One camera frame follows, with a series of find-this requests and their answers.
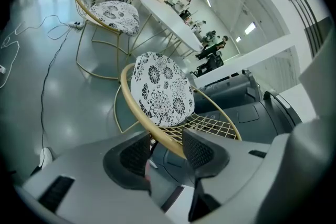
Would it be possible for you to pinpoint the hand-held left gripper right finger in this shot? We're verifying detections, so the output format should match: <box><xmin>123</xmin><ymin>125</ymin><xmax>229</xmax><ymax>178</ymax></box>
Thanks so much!
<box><xmin>182</xmin><ymin>116</ymin><xmax>335</xmax><ymax>224</ymax></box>

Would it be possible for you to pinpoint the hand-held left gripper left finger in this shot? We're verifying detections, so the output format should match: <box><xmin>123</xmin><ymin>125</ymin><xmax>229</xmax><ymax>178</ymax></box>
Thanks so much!
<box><xmin>15</xmin><ymin>131</ymin><xmax>174</xmax><ymax>224</ymax></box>

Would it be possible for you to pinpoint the gold wire chair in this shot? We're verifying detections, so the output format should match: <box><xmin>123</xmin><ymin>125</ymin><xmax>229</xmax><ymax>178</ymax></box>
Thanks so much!
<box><xmin>113</xmin><ymin>51</ymin><xmax>243</xmax><ymax>159</ymax></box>
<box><xmin>70</xmin><ymin>0</ymin><xmax>140</xmax><ymax>81</ymax></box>

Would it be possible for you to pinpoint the black office chair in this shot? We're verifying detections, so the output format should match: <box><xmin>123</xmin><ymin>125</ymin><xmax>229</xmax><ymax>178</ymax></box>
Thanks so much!
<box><xmin>190</xmin><ymin>50</ymin><xmax>225</xmax><ymax>77</ymax></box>

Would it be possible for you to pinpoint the dark grey machine housing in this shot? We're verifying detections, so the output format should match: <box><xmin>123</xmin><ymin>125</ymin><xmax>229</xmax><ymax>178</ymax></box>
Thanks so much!
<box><xmin>192</xmin><ymin>69</ymin><xmax>303</xmax><ymax>145</ymax></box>

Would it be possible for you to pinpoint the floral seat cushion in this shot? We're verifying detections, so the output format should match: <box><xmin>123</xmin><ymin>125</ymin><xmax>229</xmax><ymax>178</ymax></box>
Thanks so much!
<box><xmin>130</xmin><ymin>51</ymin><xmax>195</xmax><ymax>128</ymax></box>
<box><xmin>89</xmin><ymin>0</ymin><xmax>140</xmax><ymax>37</ymax></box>

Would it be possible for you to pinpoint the square ceiling light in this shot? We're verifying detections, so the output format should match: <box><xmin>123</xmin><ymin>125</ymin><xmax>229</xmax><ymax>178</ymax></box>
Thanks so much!
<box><xmin>244</xmin><ymin>22</ymin><xmax>257</xmax><ymax>35</ymax></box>

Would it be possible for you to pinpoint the white power strip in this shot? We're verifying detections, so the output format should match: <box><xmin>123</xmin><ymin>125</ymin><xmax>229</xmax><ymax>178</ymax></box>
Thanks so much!
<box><xmin>67</xmin><ymin>21</ymin><xmax>85</xmax><ymax>30</ymax></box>

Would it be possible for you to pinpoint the white round table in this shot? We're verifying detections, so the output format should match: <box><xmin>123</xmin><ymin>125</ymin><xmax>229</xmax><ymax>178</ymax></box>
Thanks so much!
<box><xmin>128</xmin><ymin>0</ymin><xmax>205</xmax><ymax>61</ymax></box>

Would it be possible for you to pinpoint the black cable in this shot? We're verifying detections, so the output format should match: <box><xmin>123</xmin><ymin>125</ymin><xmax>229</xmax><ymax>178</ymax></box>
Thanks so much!
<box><xmin>38</xmin><ymin>28</ymin><xmax>72</xmax><ymax>167</ymax></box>

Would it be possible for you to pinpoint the white cable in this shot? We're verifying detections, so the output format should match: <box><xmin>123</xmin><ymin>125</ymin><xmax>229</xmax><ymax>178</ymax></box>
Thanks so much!
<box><xmin>0</xmin><ymin>15</ymin><xmax>72</xmax><ymax>89</ymax></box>

